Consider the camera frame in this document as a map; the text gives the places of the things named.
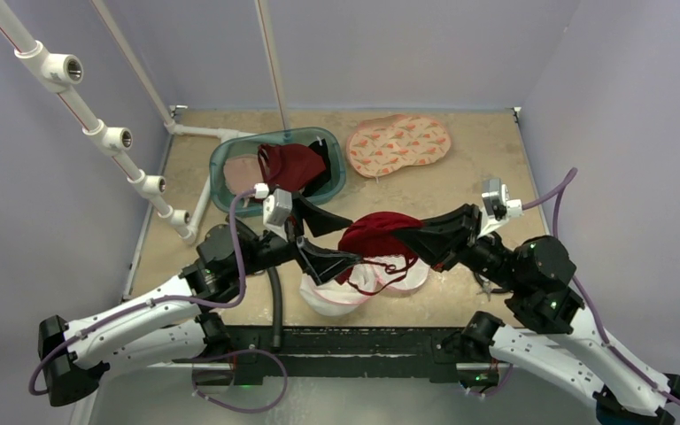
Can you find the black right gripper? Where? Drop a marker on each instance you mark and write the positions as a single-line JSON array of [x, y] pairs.
[[465, 233]]

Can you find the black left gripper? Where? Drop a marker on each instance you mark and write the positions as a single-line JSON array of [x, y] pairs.
[[321, 263]]

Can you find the dark red garment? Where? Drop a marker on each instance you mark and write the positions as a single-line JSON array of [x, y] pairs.
[[373, 238]]

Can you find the round pink white laundry bag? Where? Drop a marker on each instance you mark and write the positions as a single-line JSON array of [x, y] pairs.
[[388, 276]]

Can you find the dark red bra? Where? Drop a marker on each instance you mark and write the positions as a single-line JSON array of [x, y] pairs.
[[292, 166]]

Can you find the pink bra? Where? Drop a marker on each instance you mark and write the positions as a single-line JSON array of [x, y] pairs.
[[242, 173]]

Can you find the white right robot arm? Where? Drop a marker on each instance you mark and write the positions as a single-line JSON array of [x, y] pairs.
[[558, 336]]

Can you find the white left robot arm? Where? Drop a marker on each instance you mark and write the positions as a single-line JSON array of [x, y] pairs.
[[180, 319]]

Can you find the black bra in basin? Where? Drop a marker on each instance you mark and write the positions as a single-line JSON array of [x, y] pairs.
[[319, 147]]

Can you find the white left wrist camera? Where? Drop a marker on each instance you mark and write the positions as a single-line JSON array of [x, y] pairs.
[[276, 205]]

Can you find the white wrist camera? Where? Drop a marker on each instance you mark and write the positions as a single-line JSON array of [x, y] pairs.
[[276, 205], [498, 208]]

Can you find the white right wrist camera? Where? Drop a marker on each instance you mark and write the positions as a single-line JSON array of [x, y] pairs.
[[498, 208]]

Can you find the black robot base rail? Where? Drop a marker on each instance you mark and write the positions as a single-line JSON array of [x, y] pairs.
[[448, 341]]

